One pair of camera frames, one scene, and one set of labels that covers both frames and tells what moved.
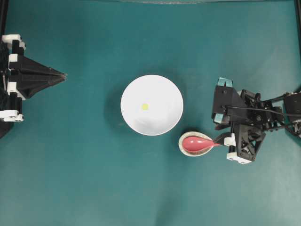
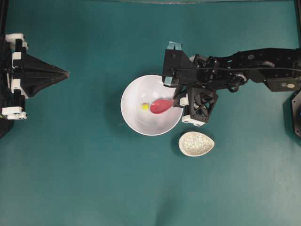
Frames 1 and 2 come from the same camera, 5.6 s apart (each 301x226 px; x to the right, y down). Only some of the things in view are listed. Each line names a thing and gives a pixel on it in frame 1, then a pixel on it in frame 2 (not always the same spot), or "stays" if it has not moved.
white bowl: x=152 y=105 stays
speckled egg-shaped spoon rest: x=191 y=153 stays
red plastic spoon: x=198 y=143 -> x=160 y=106
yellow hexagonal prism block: x=144 y=107 stays
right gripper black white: x=244 y=141 -> x=199 y=92
